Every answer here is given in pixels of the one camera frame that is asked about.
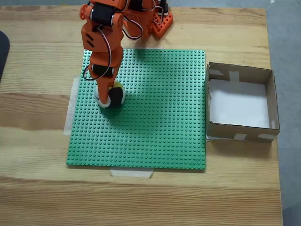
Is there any green studded baseplate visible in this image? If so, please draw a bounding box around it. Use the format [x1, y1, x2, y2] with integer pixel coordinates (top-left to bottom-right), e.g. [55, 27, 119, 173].
[65, 48, 207, 173]

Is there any black yellow white ball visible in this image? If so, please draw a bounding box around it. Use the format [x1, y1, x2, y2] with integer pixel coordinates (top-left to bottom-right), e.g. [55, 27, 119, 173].
[94, 81, 126, 109]

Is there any white paper box lining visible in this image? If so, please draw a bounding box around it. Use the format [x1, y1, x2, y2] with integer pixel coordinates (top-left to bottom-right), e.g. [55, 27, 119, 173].
[208, 79, 270, 129]

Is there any open cardboard box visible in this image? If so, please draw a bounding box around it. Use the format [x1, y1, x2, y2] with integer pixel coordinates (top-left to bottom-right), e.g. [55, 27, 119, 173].
[206, 62, 280, 143]

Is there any black rounded object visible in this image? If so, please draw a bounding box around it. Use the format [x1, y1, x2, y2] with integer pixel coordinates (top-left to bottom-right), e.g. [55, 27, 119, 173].
[0, 30, 11, 84]

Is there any thin gripper servo cable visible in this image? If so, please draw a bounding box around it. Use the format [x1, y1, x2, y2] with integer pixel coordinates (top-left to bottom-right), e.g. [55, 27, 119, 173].
[82, 23, 112, 81]

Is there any wide clear tape strip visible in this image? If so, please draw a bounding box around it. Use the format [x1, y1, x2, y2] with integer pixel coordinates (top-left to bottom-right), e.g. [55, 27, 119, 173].
[63, 75, 80, 136]

